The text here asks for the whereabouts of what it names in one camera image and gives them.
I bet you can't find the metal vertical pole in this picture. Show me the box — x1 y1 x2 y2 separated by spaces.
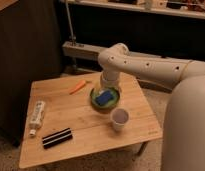
65 0 76 46

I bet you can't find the orange carrot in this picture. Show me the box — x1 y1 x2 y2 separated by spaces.
69 80 87 94

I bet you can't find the white paper cup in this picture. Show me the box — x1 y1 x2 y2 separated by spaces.
110 108 129 131

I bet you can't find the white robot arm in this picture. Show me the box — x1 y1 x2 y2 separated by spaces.
98 43 205 171

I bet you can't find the black striped box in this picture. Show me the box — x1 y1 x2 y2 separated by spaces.
42 128 73 149

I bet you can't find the wooden folding table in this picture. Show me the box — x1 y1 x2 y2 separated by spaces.
19 73 162 168

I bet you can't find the dark cabinet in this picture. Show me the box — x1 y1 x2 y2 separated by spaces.
0 0 62 146

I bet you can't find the upper wooden shelf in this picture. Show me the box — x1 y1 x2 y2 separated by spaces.
59 0 205 19

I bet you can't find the white tube with cap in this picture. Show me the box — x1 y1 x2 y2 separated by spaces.
29 101 46 137

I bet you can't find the green bowl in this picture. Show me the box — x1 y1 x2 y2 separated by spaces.
90 88 120 109

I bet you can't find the grey metal beam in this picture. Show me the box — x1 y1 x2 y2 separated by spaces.
61 40 205 68

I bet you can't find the blue sponge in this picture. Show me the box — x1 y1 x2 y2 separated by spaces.
95 91 113 106

